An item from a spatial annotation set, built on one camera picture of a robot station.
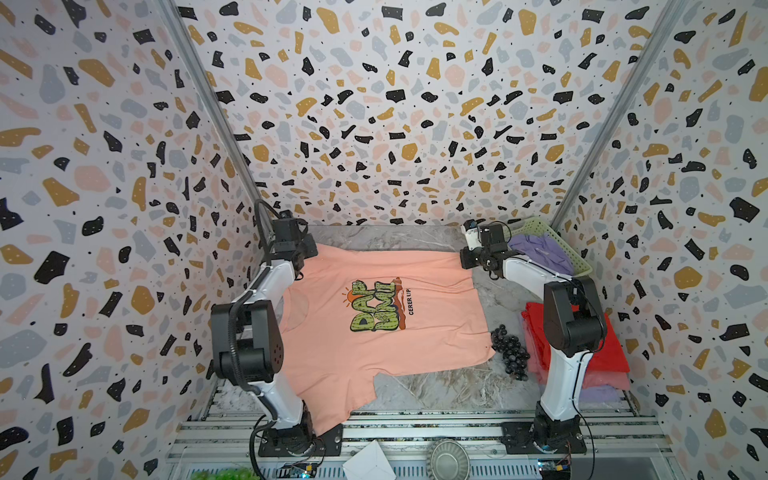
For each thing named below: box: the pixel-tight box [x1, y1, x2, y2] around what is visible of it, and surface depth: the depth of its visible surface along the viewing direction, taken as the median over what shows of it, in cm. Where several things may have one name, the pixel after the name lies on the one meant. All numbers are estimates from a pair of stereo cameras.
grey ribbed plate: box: [426, 438, 471, 480], surface depth 73 cm
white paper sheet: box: [342, 440, 397, 480], surface depth 69 cm
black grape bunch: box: [490, 324, 531, 382], surface depth 86 cm
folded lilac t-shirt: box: [579, 384, 622, 403], surface depth 81 cm
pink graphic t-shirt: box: [279, 244, 496, 437], surface depth 97 cm
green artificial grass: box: [191, 469, 260, 480], surface depth 68 cm
